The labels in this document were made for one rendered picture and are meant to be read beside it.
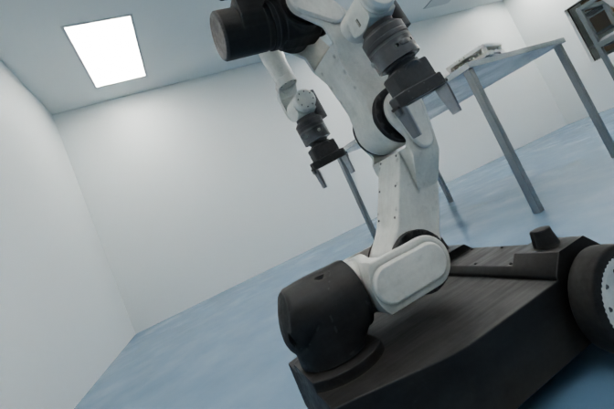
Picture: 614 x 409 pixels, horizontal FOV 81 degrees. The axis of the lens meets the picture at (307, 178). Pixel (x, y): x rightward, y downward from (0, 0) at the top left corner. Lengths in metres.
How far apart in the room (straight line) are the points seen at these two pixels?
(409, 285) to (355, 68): 0.51
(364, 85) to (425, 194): 0.30
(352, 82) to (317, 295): 0.50
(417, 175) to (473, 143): 6.24
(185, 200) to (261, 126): 1.51
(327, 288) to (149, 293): 4.32
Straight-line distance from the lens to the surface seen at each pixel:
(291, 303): 0.75
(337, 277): 0.77
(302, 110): 1.09
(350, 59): 0.92
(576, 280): 0.84
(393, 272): 0.77
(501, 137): 2.16
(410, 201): 0.87
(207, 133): 5.26
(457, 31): 8.01
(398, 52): 0.71
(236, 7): 0.91
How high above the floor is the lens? 0.48
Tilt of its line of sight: 5 degrees up
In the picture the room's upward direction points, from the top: 24 degrees counter-clockwise
